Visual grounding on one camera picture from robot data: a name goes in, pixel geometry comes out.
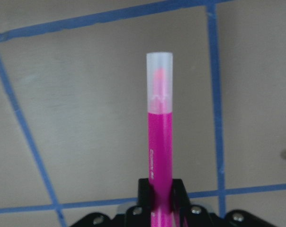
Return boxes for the pink highlighter pen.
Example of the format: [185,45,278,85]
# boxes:
[146,52,173,227]

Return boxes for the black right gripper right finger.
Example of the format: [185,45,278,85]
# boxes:
[172,179,191,213]

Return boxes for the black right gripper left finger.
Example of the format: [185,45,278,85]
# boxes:
[137,178,155,213]

